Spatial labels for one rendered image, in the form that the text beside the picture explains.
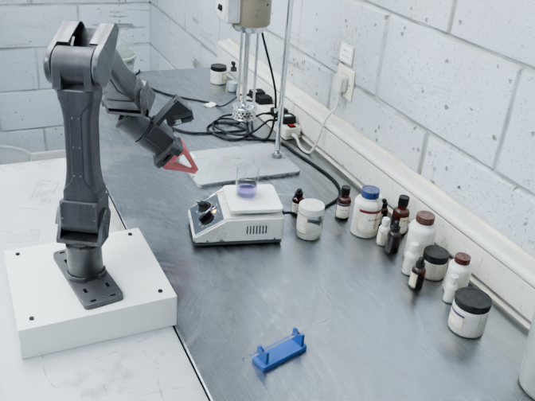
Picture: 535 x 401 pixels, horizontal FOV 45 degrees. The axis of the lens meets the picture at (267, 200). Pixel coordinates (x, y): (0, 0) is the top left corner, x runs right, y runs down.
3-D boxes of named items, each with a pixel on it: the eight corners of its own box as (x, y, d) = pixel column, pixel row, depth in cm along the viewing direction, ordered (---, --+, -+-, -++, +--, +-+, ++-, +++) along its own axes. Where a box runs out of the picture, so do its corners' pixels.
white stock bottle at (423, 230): (426, 267, 140) (436, 224, 135) (400, 258, 142) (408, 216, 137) (433, 255, 145) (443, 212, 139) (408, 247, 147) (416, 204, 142)
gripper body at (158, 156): (176, 130, 144) (150, 110, 141) (181, 149, 135) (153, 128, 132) (158, 151, 146) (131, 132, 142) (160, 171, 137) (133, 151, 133)
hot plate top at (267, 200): (229, 214, 138) (229, 210, 138) (221, 188, 148) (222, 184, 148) (283, 212, 141) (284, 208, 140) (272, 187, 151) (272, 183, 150)
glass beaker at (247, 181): (240, 204, 141) (241, 171, 137) (230, 192, 145) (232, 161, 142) (264, 200, 144) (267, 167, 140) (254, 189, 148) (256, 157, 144)
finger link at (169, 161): (204, 151, 148) (173, 127, 143) (208, 165, 142) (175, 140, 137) (184, 172, 149) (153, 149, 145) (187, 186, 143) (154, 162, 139)
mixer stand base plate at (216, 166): (198, 188, 164) (198, 184, 164) (174, 156, 180) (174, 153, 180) (301, 173, 176) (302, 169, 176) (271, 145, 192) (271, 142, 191)
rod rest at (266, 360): (263, 372, 108) (264, 356, 106) (251, 360, 110) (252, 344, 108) (307, 349, 114) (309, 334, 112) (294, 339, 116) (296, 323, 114)
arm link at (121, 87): (111, 86, 134) (55, 4, 105) (152, 89, 133) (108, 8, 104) (100, 140, 131) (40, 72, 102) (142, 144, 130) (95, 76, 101)
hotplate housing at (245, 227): (193, 248, 140) (194, 216, 136) (187, 217, 151) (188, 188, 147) (292, 243, 144) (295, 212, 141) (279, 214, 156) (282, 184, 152)
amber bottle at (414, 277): (420, 282, 135) (427, 253, 131) (423, 291, 132) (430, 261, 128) (407, 282, 134) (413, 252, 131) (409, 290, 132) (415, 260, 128)
